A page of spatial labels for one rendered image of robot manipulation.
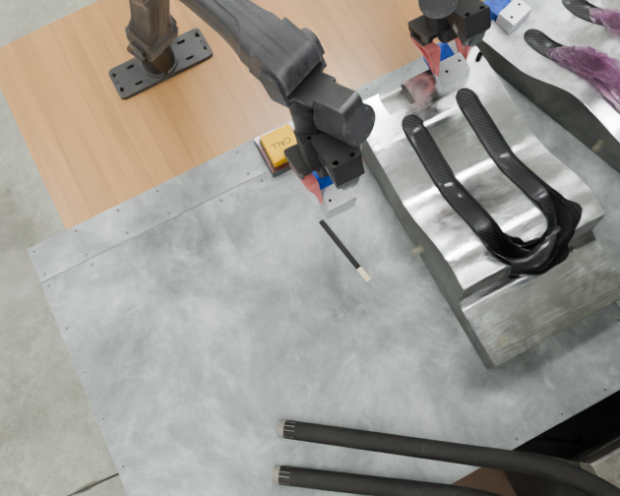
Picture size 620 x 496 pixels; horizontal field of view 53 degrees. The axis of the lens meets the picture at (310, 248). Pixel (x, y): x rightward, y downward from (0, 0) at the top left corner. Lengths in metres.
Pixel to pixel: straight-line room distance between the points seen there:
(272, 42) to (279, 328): 0.51
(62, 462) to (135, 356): 0.94
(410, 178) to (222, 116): 0.39
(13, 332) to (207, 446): 1.14
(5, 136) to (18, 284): 0.52
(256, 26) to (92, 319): 0.61
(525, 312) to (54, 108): 0.95
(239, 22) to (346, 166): 0.22
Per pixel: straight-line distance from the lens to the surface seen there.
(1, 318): 2.16
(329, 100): 0.81
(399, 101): 1.17
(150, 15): 1.04
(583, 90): 1.21
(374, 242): 1.13
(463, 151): 1.12
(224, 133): 1.22
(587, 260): 1.14
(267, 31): 0.82
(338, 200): 0.98
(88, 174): 1.26
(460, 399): 1.11
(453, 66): 1.15
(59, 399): 2.06
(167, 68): 1.28
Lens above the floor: 1.89
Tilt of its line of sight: 75 degrees down
